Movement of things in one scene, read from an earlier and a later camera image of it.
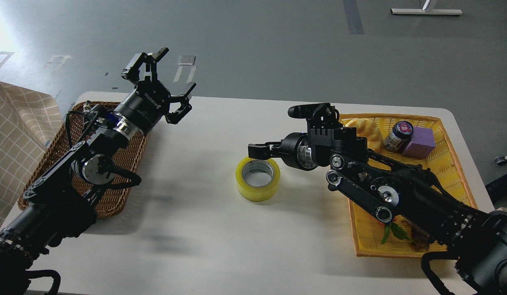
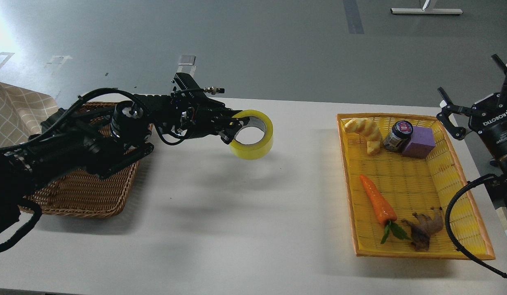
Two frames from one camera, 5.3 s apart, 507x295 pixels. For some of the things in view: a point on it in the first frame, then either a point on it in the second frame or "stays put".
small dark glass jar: x=400 y=136 stays put
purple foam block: x=422 y=142 stays put
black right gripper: x=294 y=150 → x=493 y=117
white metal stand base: x=428 y=12 stays put
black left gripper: x=145 y=107 → x=204 y=121
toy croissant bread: x=367 y=128 stays put
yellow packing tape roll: x=257 y=180 → x=262 y=148
